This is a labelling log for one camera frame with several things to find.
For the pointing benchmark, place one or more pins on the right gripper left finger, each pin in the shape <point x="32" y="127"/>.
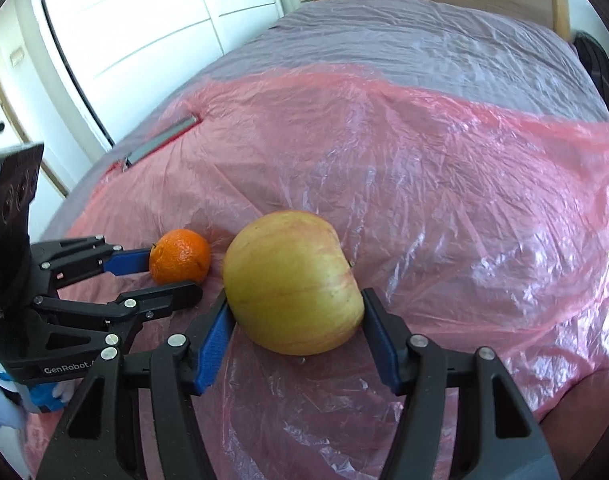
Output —
<point x="133" y="416"/>

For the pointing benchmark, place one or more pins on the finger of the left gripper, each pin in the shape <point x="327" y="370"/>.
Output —
<point x="136" y="305"/>
<point x="60" y="263"/>

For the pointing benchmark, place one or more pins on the white door with handle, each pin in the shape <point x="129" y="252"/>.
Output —
<point x="11" y="119"/>

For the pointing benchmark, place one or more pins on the grey bed cover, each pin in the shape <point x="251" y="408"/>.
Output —
<point x="475" y="55"/>

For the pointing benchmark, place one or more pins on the large green yellow apple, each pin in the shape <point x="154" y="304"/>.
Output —
<point x="290" y="286"/>

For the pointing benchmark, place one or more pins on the white wardrobe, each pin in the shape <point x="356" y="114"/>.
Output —
<point x="127" y="56"/>

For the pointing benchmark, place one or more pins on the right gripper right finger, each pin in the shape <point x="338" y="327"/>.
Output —
<point x="497" y="436"/>

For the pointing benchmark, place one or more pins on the pink plastic sheet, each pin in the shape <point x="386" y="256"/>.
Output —
<point x="479" y="225"/>

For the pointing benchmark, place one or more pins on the orange mandarin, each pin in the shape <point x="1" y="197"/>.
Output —
<point x="180" y="255"/>

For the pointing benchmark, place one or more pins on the black backpack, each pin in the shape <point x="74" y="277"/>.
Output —
<point x="594" y="59"/>

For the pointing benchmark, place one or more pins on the left blue gloved hand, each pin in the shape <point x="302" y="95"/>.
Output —
<point x="48" y="397"/>

